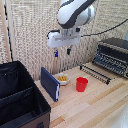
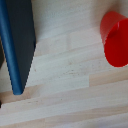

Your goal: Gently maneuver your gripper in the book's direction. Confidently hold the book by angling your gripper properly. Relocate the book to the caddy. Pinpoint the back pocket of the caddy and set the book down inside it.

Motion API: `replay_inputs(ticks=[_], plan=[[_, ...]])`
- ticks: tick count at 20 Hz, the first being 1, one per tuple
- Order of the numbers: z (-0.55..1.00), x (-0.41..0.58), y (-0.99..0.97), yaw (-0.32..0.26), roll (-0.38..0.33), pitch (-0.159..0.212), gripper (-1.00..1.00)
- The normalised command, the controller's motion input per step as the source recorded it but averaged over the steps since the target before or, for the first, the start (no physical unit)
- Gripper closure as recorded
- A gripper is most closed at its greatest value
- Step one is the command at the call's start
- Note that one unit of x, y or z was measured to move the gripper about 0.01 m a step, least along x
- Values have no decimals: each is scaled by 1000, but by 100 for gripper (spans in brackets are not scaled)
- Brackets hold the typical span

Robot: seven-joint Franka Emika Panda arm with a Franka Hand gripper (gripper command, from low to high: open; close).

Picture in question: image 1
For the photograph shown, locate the dark robot cable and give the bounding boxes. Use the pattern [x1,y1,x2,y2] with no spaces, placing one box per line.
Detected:
[81,18,128,37]

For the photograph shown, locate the small white bowl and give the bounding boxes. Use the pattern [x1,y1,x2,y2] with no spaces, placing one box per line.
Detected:
[54,73,71,87]

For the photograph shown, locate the black fabric storage box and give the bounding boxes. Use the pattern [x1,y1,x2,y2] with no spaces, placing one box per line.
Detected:
[0,60,52,128]

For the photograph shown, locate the red plastic cup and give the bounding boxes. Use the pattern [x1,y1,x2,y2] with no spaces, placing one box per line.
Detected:
[75,76,90,93]

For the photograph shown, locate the black wire rack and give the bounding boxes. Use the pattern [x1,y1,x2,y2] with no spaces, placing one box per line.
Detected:
[79,64,112,86]

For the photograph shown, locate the dark blue book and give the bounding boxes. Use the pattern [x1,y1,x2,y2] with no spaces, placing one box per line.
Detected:
[40,66,62,103]

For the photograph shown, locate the yellow food pieces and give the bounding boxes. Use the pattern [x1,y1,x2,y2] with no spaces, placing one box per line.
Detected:
[57,75,69,83]

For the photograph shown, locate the woven bamboo folding screen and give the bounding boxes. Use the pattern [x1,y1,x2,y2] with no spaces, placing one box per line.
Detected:
[0,0,128,82]

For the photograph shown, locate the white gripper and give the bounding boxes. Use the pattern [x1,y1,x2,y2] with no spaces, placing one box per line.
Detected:
[46,27,83,59]

